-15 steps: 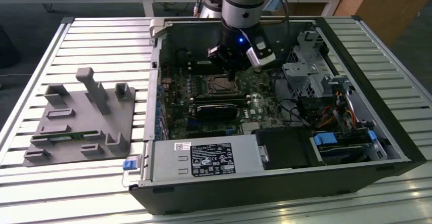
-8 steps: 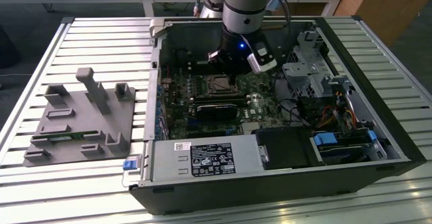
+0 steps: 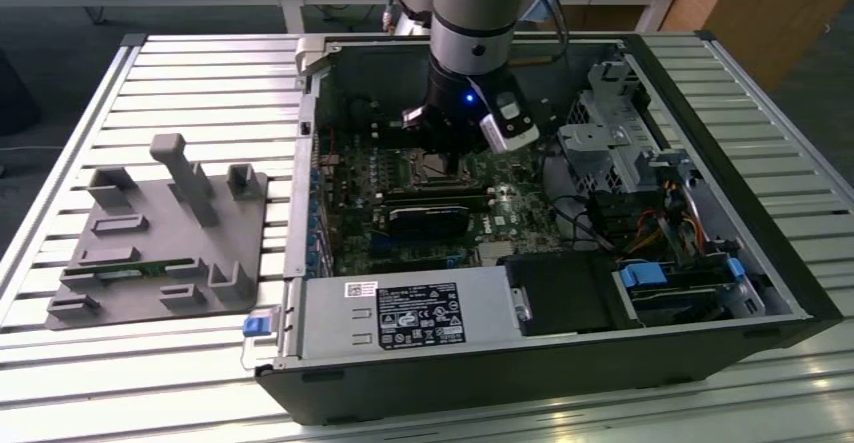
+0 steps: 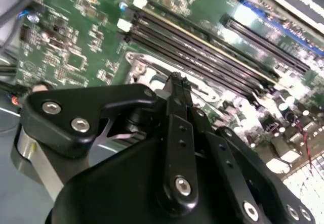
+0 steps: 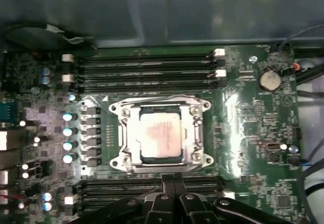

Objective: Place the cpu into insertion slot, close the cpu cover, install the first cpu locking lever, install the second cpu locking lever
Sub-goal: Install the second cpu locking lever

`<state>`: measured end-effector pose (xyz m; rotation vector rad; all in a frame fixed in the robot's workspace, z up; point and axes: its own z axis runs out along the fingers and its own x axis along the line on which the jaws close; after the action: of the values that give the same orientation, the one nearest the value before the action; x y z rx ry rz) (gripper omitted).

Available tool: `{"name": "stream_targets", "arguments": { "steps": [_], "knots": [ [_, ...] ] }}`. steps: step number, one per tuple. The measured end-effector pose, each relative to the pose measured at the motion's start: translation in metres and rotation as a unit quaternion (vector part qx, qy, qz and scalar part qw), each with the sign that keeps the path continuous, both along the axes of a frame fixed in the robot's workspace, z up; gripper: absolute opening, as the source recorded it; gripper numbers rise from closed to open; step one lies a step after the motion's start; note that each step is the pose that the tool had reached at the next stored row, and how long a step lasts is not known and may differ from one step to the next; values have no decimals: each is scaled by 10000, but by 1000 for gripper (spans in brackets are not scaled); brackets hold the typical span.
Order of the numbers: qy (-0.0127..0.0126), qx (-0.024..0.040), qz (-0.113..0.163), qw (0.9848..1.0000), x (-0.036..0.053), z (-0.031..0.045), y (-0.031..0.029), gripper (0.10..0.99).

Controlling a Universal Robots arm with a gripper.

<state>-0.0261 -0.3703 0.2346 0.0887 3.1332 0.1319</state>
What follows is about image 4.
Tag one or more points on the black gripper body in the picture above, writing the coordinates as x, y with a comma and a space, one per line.
114, 191

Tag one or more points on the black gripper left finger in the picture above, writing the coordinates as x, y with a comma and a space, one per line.
63, 112

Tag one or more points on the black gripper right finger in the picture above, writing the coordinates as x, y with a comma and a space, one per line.
222, 153

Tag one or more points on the metal socket cover frame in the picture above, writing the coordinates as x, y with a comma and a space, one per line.
202, 92

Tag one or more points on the silver square CPU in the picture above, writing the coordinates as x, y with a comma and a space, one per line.
157, 81

